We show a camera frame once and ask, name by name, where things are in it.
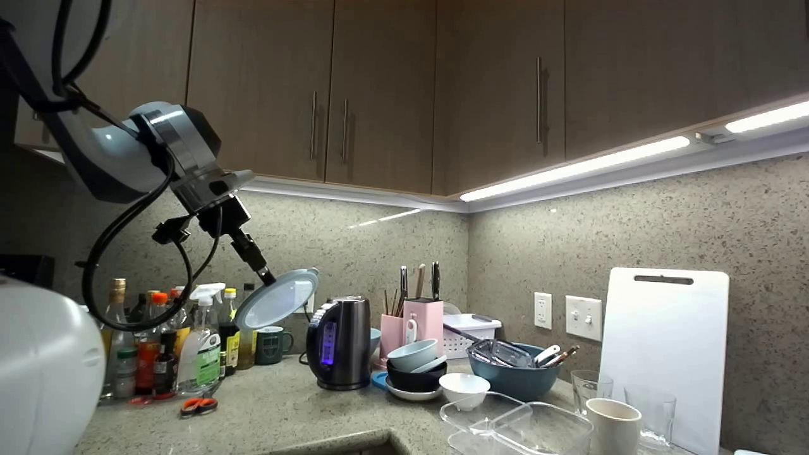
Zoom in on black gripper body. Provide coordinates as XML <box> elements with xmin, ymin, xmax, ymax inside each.
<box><xmin>195</xmin><ymin>192</ymin><xmax>255</xmax><ymax>243</ymax></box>

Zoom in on light blue round lid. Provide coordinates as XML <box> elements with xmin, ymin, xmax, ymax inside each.
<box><xmin>231</xmin><ymin>266</ymin><xmax>324</xmax><ymax>333</ymax></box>

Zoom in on kitchen sink basin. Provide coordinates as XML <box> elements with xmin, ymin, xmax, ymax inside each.
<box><xmin>265</xmin><ymin>427</ymin><xmax>416</xmax><ymax>455</ymax></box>

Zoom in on red capped sauce bottle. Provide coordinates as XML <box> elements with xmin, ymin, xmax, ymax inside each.
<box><xmin>166</xmin><ymin>285</ymin><xmax>195</xmax><ymax>355</ymax></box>

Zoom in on black capped oil bottle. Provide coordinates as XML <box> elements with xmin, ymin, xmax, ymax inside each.
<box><xmin>236</xmin><ymin>324</ymin><xmax>260</xmax><ymax>371</ymax></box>

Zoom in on dark green mug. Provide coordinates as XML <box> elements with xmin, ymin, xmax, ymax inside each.
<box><xmin>253</xmin><ymin>324</ymin><xmax>296</xmax><ymax>369</ymax></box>

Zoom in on clear spray bottle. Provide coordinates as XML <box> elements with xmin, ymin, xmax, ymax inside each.
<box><xmin>173</xmin><ymin>282</ymin><xmax>230</xmax><ymax>400</ymax></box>

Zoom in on black electric kettle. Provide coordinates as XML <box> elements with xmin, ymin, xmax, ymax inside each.
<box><xmin>303</xmin><ymin>296</ymin><xmax>373</xmax><ymax>393</ymax></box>

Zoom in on small red tool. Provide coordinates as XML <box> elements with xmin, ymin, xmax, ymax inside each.
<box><xmin>176</xmin><ymin>393</ymin><xmax>219</xmax><ymax>420</ymax></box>

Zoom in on pink utensil holder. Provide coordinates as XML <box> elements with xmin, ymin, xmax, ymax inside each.
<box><xmin>378</xmin><ymin>310</ymin><xmax>406</xmax><ymax>360</ymax></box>

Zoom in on tall clear glass bottle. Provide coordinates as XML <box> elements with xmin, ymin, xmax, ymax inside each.
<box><xmin>100</xmin><ymin>276</ymin><xmax>138</xmax><ymax>403</ymax></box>

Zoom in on pink knife block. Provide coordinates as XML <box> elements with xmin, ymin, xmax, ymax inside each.
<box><xmin>401</xmin><ymin>297</ymin><xmax>447</xmax><ymax>348</ymax></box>

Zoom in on grey-blue ceramic bowl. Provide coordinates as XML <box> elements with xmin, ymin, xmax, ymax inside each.
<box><xmin>406</xmin><ymin>354</ymin><xmax>450</xmax><ymax>379</ymax></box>
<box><xmin>387</xmin><ymin>339</ymin><xmax>444</xmax><ymax>377</ymax></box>

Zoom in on black countertop appliance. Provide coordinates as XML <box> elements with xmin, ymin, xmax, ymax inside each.
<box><xmin>0</xmin><ymin>249</ymin><xmax>58</xmax><ymax>292</ymax></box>

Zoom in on dark ceramic bowl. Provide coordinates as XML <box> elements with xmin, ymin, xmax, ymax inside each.
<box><xmin>384</xmin><ymin>359</ymin><xmax>451</xmax><ymax>393</ymax></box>

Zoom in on white plate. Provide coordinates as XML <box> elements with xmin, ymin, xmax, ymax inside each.
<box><xmin>384</xmin><ymin>382</ymin><xmax>442</xmax><ymax>403</ymax></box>

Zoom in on white plastic basket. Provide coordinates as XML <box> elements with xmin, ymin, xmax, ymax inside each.
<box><xmin>442</xmin><ymin>310</ymin><xmax>506</xmax><ymax>360</ymax></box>

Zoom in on small white bowl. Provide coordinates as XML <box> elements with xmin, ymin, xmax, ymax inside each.
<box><xmin>437</xmin><ymin>371</ymin><xmax>492</xmax><ymax>412</ymax></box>

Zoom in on metal whisk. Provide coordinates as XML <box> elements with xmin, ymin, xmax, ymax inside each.
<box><xmin>444</xmin><ymin>325</ymin><xmax>530</xmax><ymax>371</ymax></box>

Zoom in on dark blue bowl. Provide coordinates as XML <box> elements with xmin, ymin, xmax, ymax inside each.
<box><xmin>465</xmin><ymin>339</ymin><xmax>563</xmax><ymax>403</ymax></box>

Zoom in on metal utensils bundle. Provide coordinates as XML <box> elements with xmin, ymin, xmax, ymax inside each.
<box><xmin>530</xmin><ymin>340</ymin><xmax>581</xmax><ymax>371</ymax></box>

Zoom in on long under-cabinet light strip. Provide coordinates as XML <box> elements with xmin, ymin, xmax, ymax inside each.
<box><xmin>458</xmin><ymin>133</ymin><xmax>691</xmax><ymax>204</ymax></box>

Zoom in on white mug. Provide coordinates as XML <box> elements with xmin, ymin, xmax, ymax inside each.
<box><xmin>581</xmin><ymin>397</ymin><xmax>645</xmax><ymax>455</ymax></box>

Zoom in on white cutting board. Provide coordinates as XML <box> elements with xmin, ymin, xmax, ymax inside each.
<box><xmin>594</xmin><ymin>266</ymin><xmax>732</xmax><ymax>455</ymax></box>

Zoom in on clear drinking glass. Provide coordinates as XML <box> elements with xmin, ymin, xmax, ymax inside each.
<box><xmin>618</xmin><ymin>387</ymin><xmax>683</xmax><ymax>449</ymax></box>

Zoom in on short under-cabinet light strip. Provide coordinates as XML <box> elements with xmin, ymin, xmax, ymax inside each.
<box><xmin>719</xmin><ymin>98</ymin><xmax>809</xmax><ymax>139</ymax></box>

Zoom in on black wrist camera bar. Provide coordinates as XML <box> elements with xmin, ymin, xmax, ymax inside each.
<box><xmin>152</xmin><ymin>211</ymin><xmax>197</xmax><ymax>247</ymax></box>

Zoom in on dark handled kitchen knife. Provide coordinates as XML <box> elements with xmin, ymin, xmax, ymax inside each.
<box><xmin>397</xmin><ymin>266</ymin><xmax>411</xmax><ymax>316</ymax></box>

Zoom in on brown wooden wall cabinets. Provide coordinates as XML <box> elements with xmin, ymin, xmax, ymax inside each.
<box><xmin>9</xmin><ymin>0</ymin><xmax>809</xmax><ymax>197</ymax></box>

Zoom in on white wall outlet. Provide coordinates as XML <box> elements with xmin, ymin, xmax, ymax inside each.
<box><xmin>530</xmin><ymin>290</ymin><xmax>556</xmax><ymax>333</ymax></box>

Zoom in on white double light switch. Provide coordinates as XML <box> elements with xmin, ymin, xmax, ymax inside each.
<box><xmin>563</xmin><ymin>292</ymin><xmax>603</xmax><ymax>344</ymax></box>

